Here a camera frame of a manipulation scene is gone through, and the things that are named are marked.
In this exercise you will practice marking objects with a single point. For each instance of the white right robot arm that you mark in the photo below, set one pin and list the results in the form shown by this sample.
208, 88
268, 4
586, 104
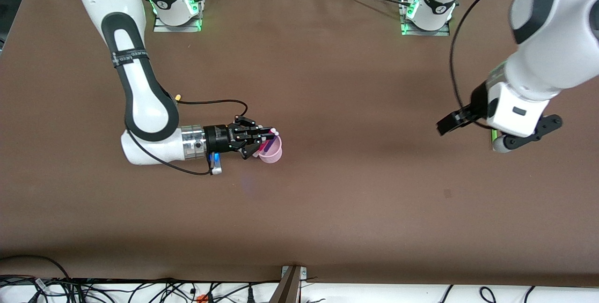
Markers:
140, 97

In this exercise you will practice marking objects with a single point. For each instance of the metal table edge bracket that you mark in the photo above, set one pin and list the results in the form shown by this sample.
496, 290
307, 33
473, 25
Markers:
288, 286

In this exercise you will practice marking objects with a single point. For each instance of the pink marker pen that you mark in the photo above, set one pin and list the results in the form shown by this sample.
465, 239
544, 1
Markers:
270, 141

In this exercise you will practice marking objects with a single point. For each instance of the purple marker pen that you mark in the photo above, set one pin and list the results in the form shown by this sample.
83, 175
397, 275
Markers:
267, 148

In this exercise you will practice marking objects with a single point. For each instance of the pink plastic cup holder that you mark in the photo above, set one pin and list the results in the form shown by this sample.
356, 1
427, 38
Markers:
272, 155

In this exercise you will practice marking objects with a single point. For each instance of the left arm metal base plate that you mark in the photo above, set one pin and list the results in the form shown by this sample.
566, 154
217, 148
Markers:
408, 32

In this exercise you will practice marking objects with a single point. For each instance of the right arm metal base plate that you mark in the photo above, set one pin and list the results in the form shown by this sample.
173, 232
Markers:
164, 28

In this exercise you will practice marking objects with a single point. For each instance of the green marker pen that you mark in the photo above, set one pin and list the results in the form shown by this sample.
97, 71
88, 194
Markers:
493, 133

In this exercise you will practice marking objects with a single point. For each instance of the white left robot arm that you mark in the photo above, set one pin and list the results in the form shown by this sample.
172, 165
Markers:
552, 36

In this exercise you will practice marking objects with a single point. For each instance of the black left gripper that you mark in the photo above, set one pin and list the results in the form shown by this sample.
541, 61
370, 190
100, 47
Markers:
477, 100

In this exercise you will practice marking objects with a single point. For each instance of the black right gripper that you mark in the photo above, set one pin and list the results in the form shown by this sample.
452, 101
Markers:
218, 138

